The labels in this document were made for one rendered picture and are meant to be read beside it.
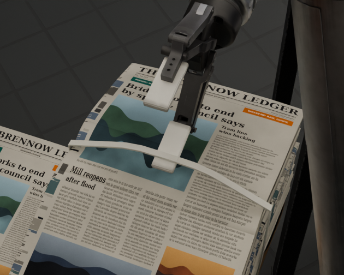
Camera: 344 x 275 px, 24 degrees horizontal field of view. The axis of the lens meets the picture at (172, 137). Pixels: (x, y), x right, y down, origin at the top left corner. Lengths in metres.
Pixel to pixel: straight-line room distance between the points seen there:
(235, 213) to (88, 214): 0.19
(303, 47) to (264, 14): 2.24
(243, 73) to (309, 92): 2.03
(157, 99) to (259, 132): 0.27
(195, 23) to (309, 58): 0.35
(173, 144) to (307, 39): 0.45
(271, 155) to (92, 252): 0.28
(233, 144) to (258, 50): 1.65
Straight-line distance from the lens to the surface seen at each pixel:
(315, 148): 0.68
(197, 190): 1.05
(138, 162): 1.08
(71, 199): 1.06
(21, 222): 1.41
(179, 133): 1.05
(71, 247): 1.04
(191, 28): 0.95
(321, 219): 0.74
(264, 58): 2.73
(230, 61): 2.71
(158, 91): 0.92
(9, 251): 1.39
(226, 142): 1.11
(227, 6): 1.04
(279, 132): 1.14
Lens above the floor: 2.04
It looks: 55 degrees down
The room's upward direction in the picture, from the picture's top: straight up
